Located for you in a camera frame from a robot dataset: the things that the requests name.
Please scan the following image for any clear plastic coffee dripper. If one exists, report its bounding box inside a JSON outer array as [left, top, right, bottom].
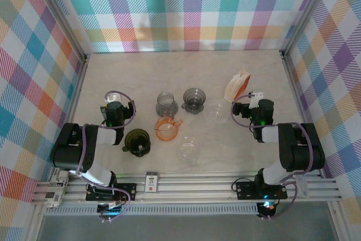
[[204, 102, 232, 125]]

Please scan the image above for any stack of white paper filters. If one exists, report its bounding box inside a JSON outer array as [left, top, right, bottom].
[[224, 69, 250, 101]]

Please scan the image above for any orange filter holder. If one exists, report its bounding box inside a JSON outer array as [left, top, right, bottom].
[[233, 73, 252, 102]]

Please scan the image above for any olive green coffee dripper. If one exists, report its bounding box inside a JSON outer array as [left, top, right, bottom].
[[121, 128, 152, 158]]

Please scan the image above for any grey plastic coffee dripper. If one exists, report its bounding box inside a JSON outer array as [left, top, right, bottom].
[[180, 87, 207, 115]]

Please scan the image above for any orange coffee dripper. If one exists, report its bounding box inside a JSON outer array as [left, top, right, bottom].
[[154, 116, 184, 142]]

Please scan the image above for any grey glass carafe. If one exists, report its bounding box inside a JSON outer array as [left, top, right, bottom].
[[155, 90, 179, 118]]

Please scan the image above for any white printed paper label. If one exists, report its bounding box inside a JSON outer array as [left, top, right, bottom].
[[46, 167, 70, 209]]

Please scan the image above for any small electronics board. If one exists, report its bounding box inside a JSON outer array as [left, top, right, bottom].
[[258, 200, 276, 217], [96, 203, 125, 216]]

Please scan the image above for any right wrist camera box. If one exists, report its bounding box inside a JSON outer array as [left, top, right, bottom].
[[249, 89, 265, 109]]

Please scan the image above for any aluminium side rail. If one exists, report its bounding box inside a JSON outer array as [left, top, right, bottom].
[[279, 50, 312, 129], [65, 54, 91, 125]]

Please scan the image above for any aluminium mounting rail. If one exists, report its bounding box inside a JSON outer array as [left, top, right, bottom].
[[33, 170, 344, 206]]

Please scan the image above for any purple looped power cable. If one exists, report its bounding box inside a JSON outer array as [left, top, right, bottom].
[[260, 182, 298, 221], [98, 188, 133, 224]]

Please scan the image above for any aluminium frame post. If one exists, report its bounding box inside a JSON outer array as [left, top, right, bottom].
[[33, 0, 89, 62], [281, 0, 338, 56]]

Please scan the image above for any grey slotted cable duct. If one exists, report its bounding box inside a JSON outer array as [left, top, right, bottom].
[[45, 203, 259, 217]]

